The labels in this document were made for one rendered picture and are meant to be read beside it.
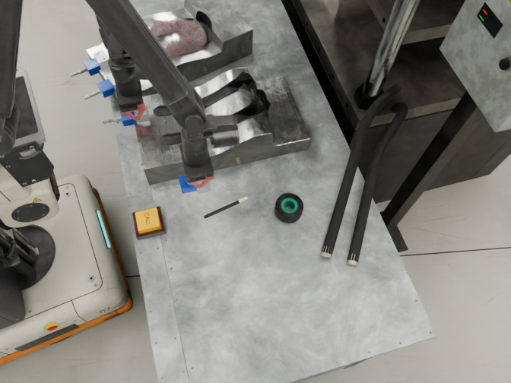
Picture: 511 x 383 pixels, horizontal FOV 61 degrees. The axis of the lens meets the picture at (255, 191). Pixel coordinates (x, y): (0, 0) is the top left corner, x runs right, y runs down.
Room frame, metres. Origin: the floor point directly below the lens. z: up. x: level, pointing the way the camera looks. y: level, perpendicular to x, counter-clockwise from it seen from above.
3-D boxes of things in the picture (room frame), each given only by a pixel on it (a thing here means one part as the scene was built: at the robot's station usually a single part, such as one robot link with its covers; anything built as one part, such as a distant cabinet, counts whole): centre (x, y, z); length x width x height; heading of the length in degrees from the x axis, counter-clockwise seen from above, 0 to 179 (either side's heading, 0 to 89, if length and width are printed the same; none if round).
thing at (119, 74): (0.79, 0.36, 1.08); 0.07 x 0.06 x 0.07; 93
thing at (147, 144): (0.69, 0.32, 0.87); 0.05 x 0.05 x 0.04; 20
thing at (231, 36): (1.12, 0.33, 0.86); 0.50 x 0.26 x 0.11; 127
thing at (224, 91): (0.81, 0.14, 0.92); 0.35 x 0.16 x 0.09; 110
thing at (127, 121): (0.77, 0.40, 0.89); 0.13 x 0.05 x 0.05; 110
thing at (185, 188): (0.54, 0.19, 0.93); 0.13 x 0.05 x 0.05; 110
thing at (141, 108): (0.77, 0.36, 0.95); 0.07 x 0.07 x 0.09; 19
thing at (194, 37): (1.11, 0.32, 0.90); 0.26 x 0.18 x 0.08; 127
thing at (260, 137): (0.81, 0.12, 0.87); 0.50 x 0.26 x 0.14; 110
